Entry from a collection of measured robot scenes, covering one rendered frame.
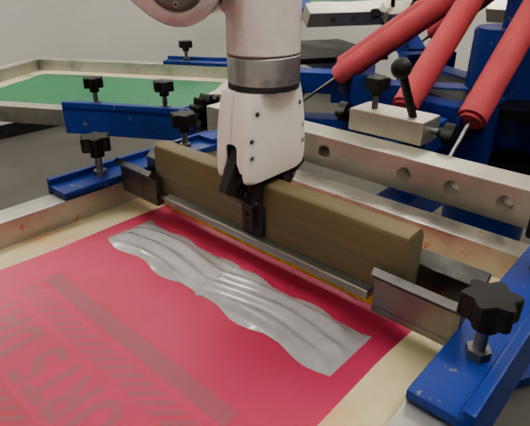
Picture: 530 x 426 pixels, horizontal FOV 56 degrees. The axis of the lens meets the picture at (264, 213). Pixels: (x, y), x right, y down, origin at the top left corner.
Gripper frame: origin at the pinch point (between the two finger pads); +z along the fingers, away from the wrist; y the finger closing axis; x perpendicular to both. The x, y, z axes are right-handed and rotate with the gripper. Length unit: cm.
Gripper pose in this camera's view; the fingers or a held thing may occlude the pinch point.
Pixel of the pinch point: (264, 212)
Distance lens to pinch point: 58.6
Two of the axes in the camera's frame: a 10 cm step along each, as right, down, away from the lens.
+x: 7.4, 3.0, -6.0
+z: 0.0, 8.9, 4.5
